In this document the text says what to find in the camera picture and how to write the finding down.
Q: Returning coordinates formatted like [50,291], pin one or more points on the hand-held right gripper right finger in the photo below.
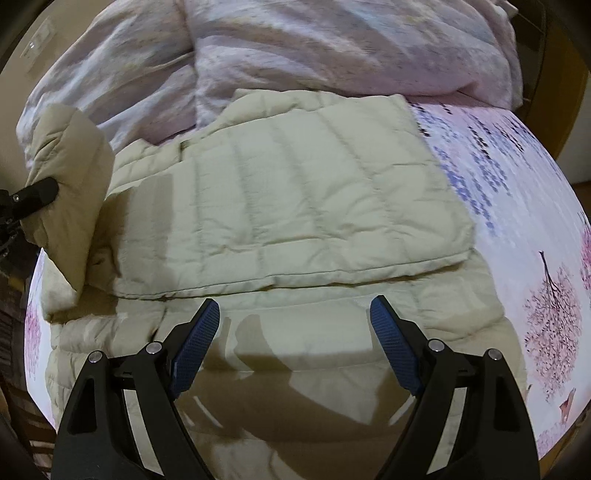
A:
[392,344]

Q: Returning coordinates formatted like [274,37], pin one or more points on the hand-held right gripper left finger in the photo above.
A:
[196,344]

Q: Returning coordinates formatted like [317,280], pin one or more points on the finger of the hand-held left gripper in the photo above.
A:
[39,191]

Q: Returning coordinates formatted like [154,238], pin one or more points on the beige puffer jacket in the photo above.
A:
[300,184]

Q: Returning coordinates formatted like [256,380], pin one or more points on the tree printed bed sheet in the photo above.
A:
[512,184]

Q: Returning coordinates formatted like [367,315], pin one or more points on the wooden headboard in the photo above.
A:
[561,92]

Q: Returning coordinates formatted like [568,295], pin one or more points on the pink striped duvet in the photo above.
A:
[323,46]

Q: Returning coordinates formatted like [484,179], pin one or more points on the white wall switch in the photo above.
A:
[38,40]

